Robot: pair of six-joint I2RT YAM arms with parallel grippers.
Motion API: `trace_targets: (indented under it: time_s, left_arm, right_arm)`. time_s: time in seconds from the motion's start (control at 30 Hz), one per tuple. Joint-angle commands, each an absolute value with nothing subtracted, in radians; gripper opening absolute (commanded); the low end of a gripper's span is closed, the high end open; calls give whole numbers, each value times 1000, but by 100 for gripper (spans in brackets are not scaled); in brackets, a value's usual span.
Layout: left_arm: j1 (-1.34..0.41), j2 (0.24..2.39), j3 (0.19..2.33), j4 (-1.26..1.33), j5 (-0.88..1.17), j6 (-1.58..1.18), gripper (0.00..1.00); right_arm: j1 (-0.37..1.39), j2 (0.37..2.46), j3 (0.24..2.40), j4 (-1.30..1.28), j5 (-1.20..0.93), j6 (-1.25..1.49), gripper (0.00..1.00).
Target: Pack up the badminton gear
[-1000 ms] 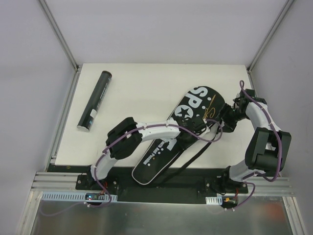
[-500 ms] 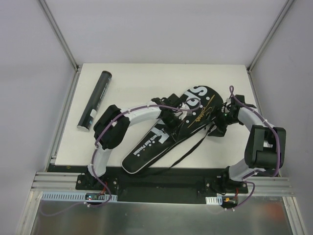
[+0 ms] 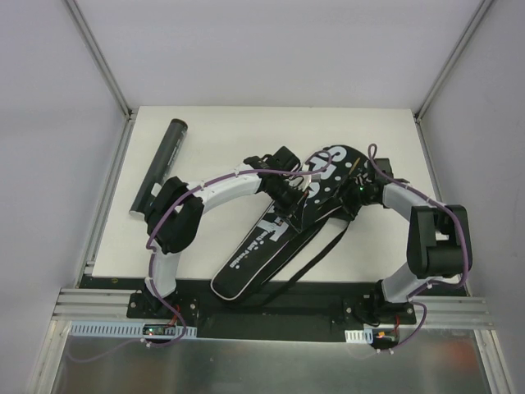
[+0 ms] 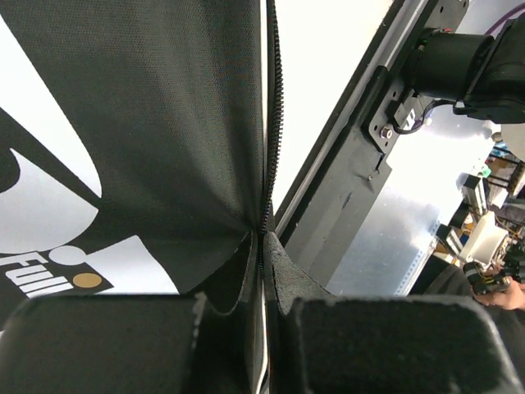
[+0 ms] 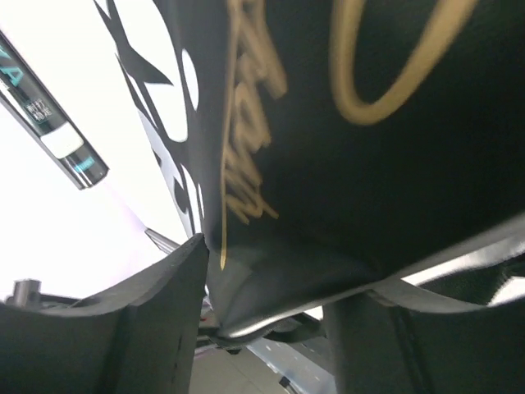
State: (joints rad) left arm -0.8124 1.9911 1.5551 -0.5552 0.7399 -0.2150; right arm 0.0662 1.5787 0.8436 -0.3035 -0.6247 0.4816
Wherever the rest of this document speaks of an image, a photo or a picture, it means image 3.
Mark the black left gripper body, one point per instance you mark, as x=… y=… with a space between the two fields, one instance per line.
x=289 y=203

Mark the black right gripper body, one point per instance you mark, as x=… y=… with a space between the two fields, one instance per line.
x=349 y=203

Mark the black racket bag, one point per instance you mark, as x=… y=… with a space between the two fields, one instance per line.
x=275 y=240

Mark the black shuttlecock tube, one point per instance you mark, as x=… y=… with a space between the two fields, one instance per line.
x=160 y=167

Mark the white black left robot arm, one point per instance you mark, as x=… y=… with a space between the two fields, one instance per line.
x=174 y=215

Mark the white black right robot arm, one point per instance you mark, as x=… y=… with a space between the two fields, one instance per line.
x=438 y=252

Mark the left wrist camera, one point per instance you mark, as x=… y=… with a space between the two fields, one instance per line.
x=305 y=180

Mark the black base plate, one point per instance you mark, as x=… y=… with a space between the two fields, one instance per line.
x=308 y=311

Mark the aluminium frame rail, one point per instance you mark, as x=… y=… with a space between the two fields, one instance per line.
x=112 y=305

